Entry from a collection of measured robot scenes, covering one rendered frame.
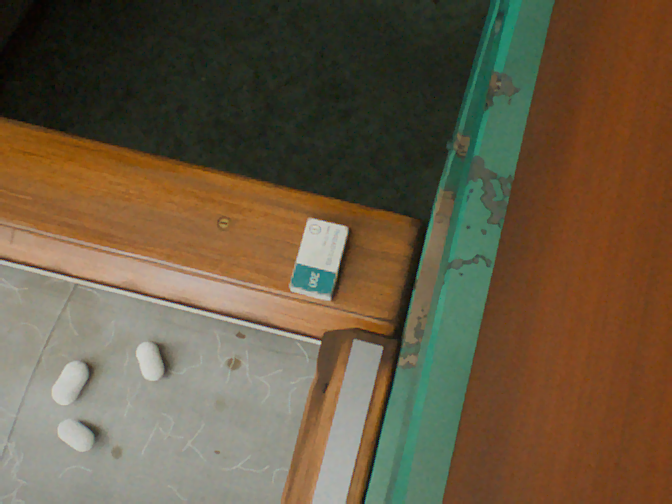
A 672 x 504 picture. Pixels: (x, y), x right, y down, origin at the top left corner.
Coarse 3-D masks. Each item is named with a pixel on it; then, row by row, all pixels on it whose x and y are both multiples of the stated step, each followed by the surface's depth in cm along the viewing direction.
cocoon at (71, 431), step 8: (64, 424) 74; (72, 424) 74; (80, 424) 75; (64, 432) 74; (72, 432) 74; (80, 432) 74; (88, 432) 74; (64, 440) 74; (72, 440) 74; (80, 440) 74; (88, 440) 74; (80, 448) 74; (88, 448) 74
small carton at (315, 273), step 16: (320, 224) 75; (336, 224) 75; (304, 240) 75; (320, 240) 75; (336, 240) 75; (304, 256) 75; (320, 256) 75; (336, 256) 75; (304, 272) 74; (320, 272) 74; (336, 272) 74; (304, 288) 74; (320, 288) 74
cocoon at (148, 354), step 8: (144, 344) 76; (152, 344) 76; (136, 352) 76; (144, 352) 75; (152, 352) 76; (144, 360) 75; (152, 360) 75; (160, 360) 76; (144, 368) 75; (152, 368) 75; (160, 368) 75; (144, 376) 76; (152, 376) 75; (160, 376) 76
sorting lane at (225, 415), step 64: (0, 320) 78; (64, 320) 78; (128, 320) 78; (192, 320) 78; (0, 384) 77; (128, 384) 77; (192, 384) 77; (256, 384) 76; (0, 448) 76; (64, 448) 75; (128, 448) 75; (192, 448) 75; (256, 448) 75
